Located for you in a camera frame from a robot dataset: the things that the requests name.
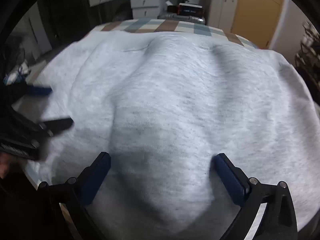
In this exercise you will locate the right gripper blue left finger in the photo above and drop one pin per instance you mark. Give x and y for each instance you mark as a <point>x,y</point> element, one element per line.
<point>81,194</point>

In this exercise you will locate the bamboo shoe rack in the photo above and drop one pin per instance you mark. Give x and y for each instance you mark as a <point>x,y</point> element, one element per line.
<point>307,58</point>

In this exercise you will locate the wooden door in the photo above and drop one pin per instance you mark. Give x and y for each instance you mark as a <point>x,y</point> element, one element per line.
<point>256,20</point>

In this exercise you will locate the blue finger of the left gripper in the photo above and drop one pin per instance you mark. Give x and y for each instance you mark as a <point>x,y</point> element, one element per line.
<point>56,126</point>
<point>37,90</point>

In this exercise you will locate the person's left hand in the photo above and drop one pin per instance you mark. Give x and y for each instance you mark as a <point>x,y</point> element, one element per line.
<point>5,161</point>

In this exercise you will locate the white upright suitcase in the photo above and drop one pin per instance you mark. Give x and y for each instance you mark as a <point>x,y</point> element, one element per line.
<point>220,13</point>

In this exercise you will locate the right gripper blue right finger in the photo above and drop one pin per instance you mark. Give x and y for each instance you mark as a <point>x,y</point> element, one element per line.
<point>245,192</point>

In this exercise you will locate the light grey hoodie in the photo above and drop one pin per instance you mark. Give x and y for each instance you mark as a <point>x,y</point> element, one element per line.
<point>162,105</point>

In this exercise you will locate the silver flat suitcase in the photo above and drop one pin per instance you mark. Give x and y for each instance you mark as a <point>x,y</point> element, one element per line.
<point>175,17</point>

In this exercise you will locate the checked bed sheet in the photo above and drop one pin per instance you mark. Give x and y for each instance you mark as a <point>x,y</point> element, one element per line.
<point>151,25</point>

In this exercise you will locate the black red box on suitcase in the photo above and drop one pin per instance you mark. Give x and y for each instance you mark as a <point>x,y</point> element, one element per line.
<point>184,9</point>

